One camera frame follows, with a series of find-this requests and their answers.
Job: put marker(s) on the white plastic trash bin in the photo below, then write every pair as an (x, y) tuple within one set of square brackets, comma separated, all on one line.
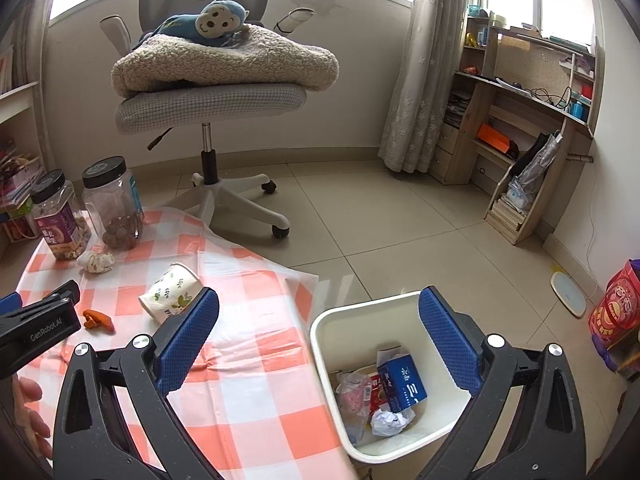
[(345, 332)]

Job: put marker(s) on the blue monkey plush toy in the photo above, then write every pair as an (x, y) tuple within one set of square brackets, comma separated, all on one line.
[(215, 20)]

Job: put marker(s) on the beige lace curtain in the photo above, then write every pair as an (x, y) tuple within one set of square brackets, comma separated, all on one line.
[(425, 85)]

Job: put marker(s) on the grey mesh office chair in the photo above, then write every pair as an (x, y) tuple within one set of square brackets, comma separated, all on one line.
[(210, 105)]

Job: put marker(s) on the orange flat box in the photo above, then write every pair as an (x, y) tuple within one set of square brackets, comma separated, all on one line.
[(495, 139)]

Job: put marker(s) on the white paper ball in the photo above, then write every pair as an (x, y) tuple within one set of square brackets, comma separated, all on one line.
[(392, 422)]

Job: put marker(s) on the clear plastic wrapper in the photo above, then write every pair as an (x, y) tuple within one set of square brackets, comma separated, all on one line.
[(352, 400)]

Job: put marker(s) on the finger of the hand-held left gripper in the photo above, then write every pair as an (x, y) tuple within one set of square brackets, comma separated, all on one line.
[(11, 304), (55, 297)]

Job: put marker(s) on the stack of magazines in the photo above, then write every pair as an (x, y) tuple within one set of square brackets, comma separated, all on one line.
[(457, 109)]

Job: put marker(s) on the white bookshelf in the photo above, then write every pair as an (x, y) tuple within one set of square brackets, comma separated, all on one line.
[(20, 97)]

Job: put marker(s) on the orange peel piece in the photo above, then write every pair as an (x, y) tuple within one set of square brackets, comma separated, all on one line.
[(97, 321)]

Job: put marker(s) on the red snack packet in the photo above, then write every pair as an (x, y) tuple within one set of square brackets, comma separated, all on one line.
[(377, 392)]

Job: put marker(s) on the pale blue bathroom scale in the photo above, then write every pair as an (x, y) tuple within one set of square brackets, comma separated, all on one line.
[(569, 295)]

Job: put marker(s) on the beige fleece blanket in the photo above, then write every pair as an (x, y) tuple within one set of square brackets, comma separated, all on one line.
[(240, 62)]

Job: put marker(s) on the blue carton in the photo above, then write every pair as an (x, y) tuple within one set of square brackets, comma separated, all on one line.
[(402, 385)]

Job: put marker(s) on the red gift bag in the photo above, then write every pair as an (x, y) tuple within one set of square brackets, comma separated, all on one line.
[(617, 310)]

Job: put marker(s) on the yellow toy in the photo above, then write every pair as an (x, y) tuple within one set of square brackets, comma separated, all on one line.
[(471, 39)]

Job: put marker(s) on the grey folded umbrella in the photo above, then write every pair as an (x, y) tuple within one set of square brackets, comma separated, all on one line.
[(542, 157)]

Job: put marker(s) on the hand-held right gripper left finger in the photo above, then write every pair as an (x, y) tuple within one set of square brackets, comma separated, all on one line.
[(192, 327)]

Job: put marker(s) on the leaf print paper cup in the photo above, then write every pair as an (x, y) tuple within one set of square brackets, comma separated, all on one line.
[(167, 292)]

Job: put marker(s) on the light wooden desk with shelves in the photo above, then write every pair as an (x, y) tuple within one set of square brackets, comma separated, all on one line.
[(467, 160)]

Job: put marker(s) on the pile of colourful books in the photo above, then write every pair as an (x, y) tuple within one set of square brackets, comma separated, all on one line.
[(20, 190)]

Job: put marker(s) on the crumpled white tissue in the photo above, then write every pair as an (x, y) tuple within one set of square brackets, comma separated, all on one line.
[(95, 261)]

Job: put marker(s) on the orange white checkered tablecloth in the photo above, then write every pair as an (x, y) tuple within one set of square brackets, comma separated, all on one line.
[(240, 410)]

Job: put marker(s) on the blue bottle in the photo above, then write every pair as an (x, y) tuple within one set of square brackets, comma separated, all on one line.
[(577, 108)]

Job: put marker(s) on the white plastic bag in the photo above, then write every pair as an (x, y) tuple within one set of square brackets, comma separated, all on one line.
[(522, 192)]

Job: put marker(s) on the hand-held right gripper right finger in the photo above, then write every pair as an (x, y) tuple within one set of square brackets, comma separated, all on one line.
[(447, 332)]

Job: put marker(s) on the clear jar with brown nuts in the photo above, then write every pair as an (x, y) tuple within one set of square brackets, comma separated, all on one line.
[(117, 210)]

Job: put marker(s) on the purple label snack jar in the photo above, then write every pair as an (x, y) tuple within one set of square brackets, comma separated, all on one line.
[(60, 225)]

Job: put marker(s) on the stack of books in desk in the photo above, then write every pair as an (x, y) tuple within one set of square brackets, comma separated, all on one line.
[(505, 215)]

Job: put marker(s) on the person's left hand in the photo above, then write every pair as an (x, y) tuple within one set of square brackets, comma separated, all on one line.
[(30, 395)]

